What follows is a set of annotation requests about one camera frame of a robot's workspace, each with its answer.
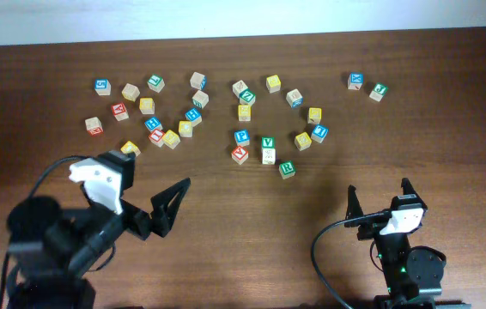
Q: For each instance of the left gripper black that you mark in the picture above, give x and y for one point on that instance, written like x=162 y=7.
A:
x=166 y=203

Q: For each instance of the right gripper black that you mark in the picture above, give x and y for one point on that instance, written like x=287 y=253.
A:
x=368 y=229

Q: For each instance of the yellow S block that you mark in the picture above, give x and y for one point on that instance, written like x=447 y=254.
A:
x=171 y=139

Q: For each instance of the green R block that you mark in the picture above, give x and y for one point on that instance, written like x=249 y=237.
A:
x=287 y=169

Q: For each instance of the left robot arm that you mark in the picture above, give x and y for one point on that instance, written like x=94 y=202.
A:
x=51 y=248

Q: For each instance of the yellow block near arm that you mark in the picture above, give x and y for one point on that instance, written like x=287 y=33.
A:
x=130 y=147

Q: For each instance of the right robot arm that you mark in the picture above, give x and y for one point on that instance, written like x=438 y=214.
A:
x=413 y=274

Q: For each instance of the red I block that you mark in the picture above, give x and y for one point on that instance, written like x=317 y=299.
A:
x=156 y=137

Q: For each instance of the blue H block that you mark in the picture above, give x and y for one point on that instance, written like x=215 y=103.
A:
x=153 y=124

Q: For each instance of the wooden block red side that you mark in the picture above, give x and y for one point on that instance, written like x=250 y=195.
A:
x=93 y=126

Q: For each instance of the red block upper left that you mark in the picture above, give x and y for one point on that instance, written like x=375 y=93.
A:
x=119 y=111

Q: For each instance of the blue block centre left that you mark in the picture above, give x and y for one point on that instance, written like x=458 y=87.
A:
x=194 y=116

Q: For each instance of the plain wooden block upper left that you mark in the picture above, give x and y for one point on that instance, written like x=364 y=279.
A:
x=130 y=92

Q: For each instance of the plain wooden block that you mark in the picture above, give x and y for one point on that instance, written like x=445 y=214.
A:
x=130 y=92
x=239 y=87

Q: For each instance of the blue I block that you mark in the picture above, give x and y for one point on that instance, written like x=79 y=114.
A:
x=319 y=133

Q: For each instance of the red V block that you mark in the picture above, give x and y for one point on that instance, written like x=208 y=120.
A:
x=239 y=155

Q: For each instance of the wooden block green side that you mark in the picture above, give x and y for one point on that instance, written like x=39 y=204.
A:
x=200 y=99

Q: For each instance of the green L block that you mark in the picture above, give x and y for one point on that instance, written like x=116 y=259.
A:
x=156 y=83

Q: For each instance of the blue S block far left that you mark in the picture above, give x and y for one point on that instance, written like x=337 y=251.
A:
x=102 y=87

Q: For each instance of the blue P block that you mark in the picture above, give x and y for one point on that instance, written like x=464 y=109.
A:
x=242 y=138

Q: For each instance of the green J block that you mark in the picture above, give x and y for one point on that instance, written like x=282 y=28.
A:
x=378 y=92

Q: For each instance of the wooden block blue D side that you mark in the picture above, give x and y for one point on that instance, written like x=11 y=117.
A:
x=198 y=81

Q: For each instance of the white X block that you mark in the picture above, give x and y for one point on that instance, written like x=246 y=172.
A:
x=269 y=156

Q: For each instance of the blue X block far right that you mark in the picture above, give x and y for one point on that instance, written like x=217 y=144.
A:
x=355 y=81

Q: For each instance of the green V block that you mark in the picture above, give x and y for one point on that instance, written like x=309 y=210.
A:
x=267 y=142

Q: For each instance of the green Z block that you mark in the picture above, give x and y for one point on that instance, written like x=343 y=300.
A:
x=247 y=97

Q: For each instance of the wooden block blue D front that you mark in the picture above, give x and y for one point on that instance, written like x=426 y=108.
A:
x=294 y=98

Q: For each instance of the plain wooden block centre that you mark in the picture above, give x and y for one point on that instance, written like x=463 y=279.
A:
x=239 y=87

